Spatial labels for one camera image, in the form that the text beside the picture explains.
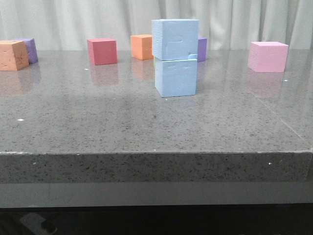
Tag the textured light blue foam cube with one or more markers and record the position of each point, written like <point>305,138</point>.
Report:
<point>175,39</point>

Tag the light blue foam base cube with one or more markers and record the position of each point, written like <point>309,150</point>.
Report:
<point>176,77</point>

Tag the green foam cube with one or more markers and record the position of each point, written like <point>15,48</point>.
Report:
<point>154,62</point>

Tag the smooth orange foam cube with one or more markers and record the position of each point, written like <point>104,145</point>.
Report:
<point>141,46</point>

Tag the red foam cube far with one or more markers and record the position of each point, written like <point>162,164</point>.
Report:
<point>102,51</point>

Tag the purple foam cube right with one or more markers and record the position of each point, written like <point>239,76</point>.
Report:
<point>202,46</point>

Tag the purple foam cube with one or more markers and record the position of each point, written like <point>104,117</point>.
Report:
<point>31,49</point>
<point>202,46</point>

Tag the pink foam cube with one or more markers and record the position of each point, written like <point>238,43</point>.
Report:
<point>267,56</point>

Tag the white curtain backdrop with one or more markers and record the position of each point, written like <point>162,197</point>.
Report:
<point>227,24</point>

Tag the purple foam cube left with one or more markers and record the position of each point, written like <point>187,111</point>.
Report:
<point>31,49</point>

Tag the dented orange foam cube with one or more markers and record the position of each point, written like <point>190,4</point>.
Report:
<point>13,55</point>

